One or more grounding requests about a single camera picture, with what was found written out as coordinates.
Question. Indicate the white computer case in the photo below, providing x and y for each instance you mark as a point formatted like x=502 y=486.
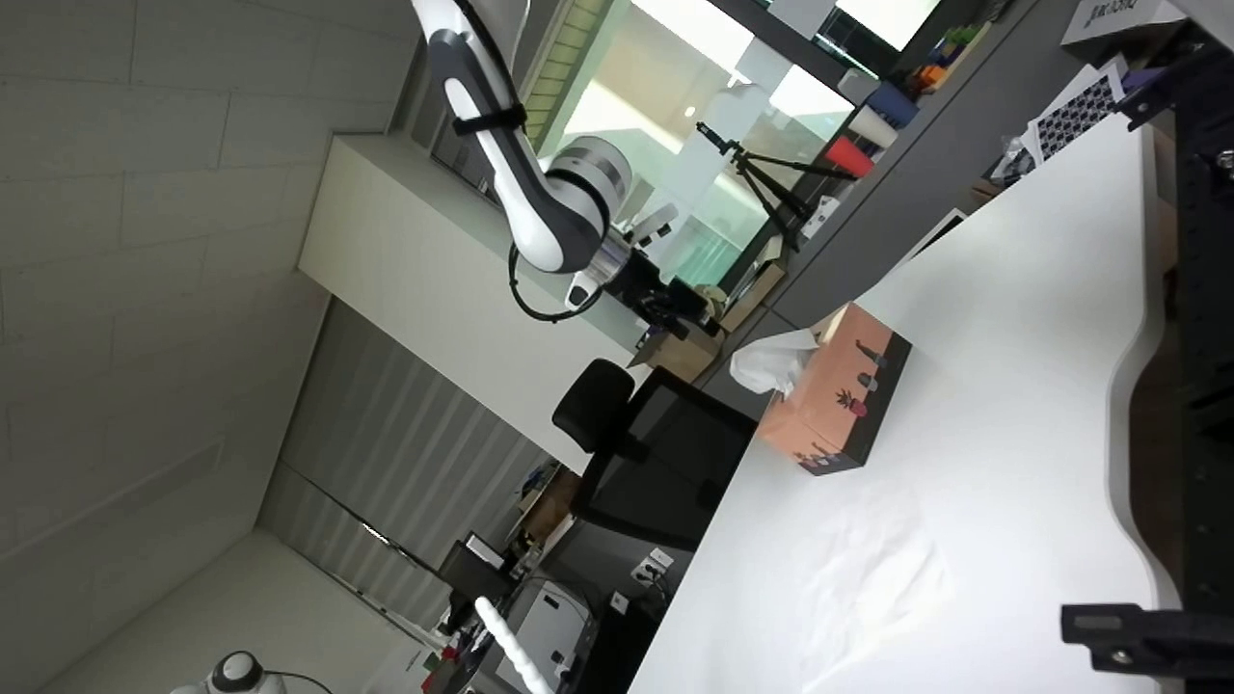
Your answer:
x=554 y=628

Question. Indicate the grey desk partition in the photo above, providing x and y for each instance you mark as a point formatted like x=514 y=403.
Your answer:
x=899 y=193

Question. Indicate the black dotted calibration sheet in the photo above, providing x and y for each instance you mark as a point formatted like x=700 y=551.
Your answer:
x=1079 y=117

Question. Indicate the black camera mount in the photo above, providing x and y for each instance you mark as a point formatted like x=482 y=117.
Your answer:
x=1142 y=636

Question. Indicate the white cardboard box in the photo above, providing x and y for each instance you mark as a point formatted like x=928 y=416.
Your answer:
x=1119 y=19

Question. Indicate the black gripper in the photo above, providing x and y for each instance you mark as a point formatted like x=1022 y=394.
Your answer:
x=640 y=287

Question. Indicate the black flat monitor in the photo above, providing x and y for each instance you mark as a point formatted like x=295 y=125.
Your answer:
x=670 y=465

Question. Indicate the white tissue pulled from box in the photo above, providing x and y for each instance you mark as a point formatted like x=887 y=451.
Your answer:
x=772 y=362

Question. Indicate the white tube light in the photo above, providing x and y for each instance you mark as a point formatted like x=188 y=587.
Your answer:
x=509 y=641

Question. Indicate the black camera tripod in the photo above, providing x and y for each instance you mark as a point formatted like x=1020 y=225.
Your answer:
x=743 y=154

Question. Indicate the small red object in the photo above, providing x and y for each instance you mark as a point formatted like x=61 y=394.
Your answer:
x=851 y=154

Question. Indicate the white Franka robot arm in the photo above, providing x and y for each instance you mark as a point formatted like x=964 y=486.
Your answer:
x=526 y=193

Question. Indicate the white cabinet block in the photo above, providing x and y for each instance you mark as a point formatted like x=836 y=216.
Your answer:
x=425 y=256

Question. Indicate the white tissue sheet on table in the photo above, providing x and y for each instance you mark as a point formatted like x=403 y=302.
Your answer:
x=872 y=564

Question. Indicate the round white floor device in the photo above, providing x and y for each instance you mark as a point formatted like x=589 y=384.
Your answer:
x=238 y=671

